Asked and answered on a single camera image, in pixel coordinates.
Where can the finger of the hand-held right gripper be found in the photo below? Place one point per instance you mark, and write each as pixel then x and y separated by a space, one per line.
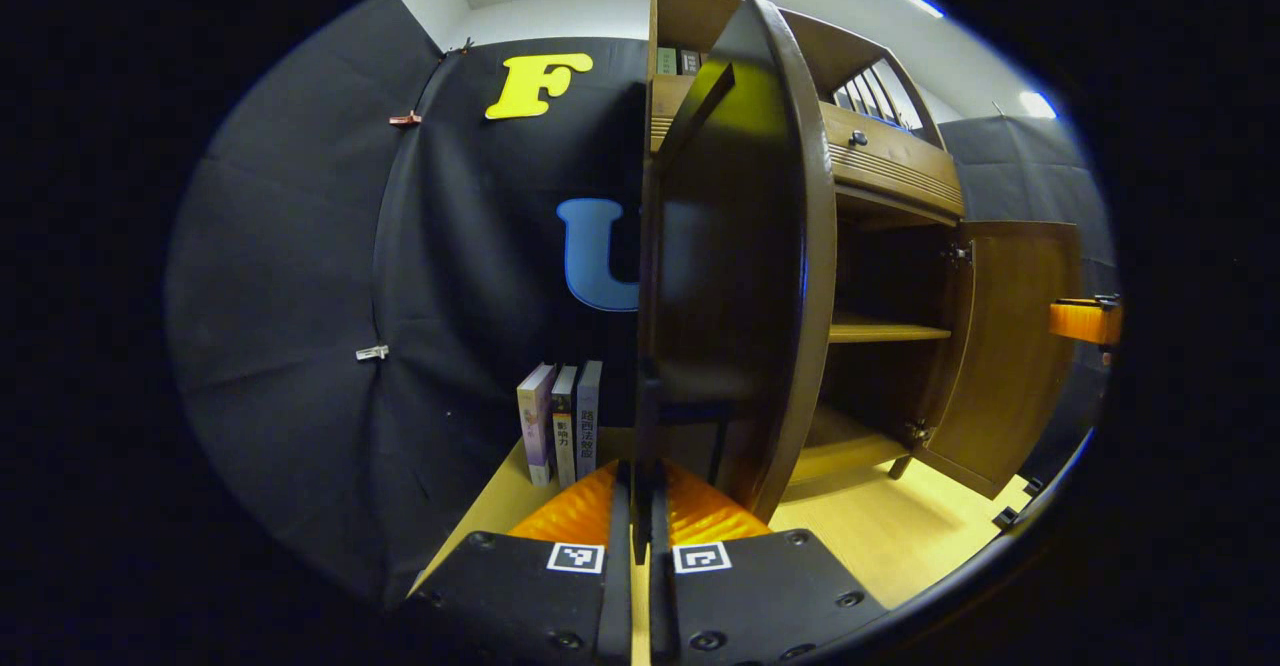
pixel 1085 321

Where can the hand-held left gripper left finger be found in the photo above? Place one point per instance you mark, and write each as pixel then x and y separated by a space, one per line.
pixel 618 596

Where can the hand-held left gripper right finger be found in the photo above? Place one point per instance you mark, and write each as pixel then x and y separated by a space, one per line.
pixel 660 606

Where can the wooden cabinet door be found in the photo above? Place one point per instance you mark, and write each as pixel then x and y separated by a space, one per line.
pixel 1010 346
pixel 750 276

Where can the wooden double-door shoe cabinet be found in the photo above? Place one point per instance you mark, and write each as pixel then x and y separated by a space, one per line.
pixel 890 171

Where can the wooden inner cabinet shelf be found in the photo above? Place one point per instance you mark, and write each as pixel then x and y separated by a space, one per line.
pixel 880 329

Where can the wooden cabinet drawer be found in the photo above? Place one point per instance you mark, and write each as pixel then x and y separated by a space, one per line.
pixel 900 166

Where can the black table clamp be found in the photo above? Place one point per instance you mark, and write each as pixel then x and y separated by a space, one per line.
pixel 1034 486
pixel 1006 518

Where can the grey standing book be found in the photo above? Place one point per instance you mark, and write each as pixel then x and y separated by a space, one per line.
pixel 564 431

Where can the blue-grey standing book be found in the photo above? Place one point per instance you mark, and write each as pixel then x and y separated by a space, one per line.
pixel 589 416

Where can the silver clip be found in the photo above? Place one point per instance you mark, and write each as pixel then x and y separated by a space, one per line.
pixel 372 352

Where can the black backdrop cloth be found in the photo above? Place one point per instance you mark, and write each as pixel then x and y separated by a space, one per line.
pixel 300 296

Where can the dark grey book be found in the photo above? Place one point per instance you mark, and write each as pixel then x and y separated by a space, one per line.
pixel 690 62

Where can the red clip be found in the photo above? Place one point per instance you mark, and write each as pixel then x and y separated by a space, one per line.
pixel 405 118

